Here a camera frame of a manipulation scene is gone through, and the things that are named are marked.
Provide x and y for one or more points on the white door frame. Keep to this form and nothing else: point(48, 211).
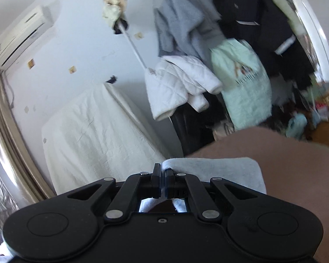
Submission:
point(326, 46)

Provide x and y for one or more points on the black hanging garment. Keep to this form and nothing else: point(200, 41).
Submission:
point(192, 131)

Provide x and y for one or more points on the black jacket white trim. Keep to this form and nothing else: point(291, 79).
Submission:
point(263, 8)

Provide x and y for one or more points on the beige cloth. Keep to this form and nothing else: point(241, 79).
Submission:
point(222, 130)

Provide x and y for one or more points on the bed with brown sheet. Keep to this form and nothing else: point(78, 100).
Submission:
point(290, 183)

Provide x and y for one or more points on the light teal bag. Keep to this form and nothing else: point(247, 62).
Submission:
point(296, 126)

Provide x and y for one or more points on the white cloth furniture cover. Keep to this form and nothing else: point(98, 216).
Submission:
point(98, 142)

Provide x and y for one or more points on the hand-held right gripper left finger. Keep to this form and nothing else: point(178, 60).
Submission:
point(155, 182)

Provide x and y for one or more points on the mint green fluffy garment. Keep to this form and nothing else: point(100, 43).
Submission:
point(244, 98)

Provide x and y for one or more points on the gold satin curtain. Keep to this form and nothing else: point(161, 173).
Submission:
point(5, 131)

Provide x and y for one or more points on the small black object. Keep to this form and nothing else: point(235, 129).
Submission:
point(111, 79)

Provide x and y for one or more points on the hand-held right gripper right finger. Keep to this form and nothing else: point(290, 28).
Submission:
point(170, 183)

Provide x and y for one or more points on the silver foil sheet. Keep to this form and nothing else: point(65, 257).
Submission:
point(0, 197)

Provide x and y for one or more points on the grey coat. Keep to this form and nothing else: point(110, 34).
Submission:
point(181, 24)

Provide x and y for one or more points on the white air conditioner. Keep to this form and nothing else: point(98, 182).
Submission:
point(19, 38)

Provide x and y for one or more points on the light grey t-shirt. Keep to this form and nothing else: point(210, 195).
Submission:
point(230, 172)

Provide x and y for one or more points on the cream crumpled cloth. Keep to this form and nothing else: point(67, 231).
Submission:
point(111, 11)

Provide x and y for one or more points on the white quilted jacket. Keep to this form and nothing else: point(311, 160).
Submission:
point(167, 87)

